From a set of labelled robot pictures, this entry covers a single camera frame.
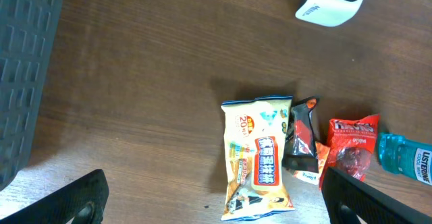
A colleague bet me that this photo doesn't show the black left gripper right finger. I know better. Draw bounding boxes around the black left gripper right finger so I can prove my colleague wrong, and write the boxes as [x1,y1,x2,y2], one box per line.
[321,167,431,224]

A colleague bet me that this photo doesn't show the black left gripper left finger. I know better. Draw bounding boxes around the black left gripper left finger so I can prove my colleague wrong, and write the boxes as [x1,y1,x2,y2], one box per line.
[1,169,109,224]

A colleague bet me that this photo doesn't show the red candy bag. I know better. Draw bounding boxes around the red candy bag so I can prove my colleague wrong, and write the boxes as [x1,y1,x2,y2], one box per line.
[323,114,380,181]

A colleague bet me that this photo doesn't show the black and red snack packet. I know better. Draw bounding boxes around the black and red snack packet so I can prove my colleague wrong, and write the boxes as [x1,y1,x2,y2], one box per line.
[282,96,319,173]

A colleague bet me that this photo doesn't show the beige snack bag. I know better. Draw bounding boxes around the beige snack bag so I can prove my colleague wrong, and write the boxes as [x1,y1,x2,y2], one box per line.
[221,95,294,221]

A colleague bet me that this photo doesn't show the white barcode scanner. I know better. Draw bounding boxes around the white barcode scanner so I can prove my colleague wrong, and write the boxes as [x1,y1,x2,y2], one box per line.
[295,0,363,27]

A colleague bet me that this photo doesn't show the small orange tissue pack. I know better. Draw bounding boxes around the small orange tissue pack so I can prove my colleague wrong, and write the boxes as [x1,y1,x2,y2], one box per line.
[290,140,331,186]

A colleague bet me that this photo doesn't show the grey plastic mesh basket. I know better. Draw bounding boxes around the grey plastic mesh basket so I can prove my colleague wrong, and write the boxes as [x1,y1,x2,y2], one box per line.
[1,0,63,188]

